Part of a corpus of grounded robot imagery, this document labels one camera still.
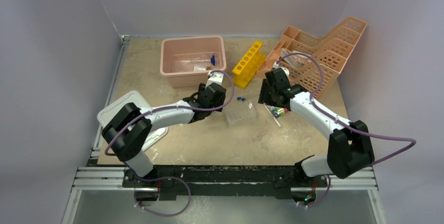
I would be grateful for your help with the pink plastic bin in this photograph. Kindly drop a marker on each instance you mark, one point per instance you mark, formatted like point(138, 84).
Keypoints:
point(178, 75)

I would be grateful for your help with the clear well plate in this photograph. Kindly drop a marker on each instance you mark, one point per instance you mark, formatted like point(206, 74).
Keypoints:
point(239, 112)

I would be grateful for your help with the yellow test tube rack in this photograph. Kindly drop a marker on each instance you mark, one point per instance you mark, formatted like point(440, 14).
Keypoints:
point(248, 65)

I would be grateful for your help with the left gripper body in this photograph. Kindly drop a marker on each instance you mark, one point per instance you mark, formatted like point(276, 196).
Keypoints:
point(201, 89)

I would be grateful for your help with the glass stirring rod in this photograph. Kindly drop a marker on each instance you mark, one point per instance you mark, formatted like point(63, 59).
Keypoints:
point(274, 118)

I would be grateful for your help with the pink plastic desk organizer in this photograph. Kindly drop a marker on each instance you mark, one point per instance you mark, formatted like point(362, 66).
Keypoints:
point(330, 51)

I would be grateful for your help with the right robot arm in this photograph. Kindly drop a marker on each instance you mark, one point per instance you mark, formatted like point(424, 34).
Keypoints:
point(349, 146)

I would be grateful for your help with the plastic bag in organizer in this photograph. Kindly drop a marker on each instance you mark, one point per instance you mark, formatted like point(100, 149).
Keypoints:
point(296, 61)

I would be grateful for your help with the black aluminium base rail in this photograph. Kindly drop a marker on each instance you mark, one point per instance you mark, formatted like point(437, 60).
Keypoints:
point(170, 181)

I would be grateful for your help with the white bin lid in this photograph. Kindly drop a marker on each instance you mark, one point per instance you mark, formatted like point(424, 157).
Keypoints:
point(126, 108)

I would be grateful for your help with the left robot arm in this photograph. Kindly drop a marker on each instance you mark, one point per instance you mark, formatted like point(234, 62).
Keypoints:
point(128, 129)

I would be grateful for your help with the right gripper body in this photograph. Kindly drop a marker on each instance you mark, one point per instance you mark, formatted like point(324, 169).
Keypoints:
point(274, 101)

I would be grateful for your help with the marker pen pack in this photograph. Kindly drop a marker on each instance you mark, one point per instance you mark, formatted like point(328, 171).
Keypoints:
point(277, 111)

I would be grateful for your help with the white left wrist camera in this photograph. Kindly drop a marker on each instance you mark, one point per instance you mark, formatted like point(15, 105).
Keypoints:
point(215, 77)

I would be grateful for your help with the small white plastic bag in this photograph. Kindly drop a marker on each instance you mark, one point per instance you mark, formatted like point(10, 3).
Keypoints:
point(198, 68)

